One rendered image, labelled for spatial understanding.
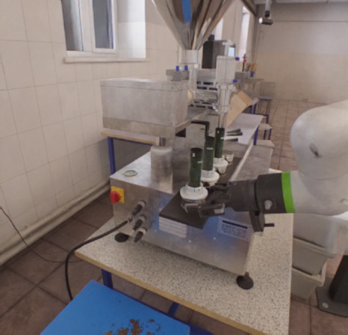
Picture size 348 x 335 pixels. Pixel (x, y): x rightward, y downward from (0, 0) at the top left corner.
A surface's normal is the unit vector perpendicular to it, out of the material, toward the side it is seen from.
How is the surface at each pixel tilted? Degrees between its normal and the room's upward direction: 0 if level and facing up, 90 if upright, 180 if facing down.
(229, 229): 90
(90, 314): 0
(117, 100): 90
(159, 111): 90
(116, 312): 0
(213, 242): 90
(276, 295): 0
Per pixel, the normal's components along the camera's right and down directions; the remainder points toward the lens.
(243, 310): 0.02, -0.92
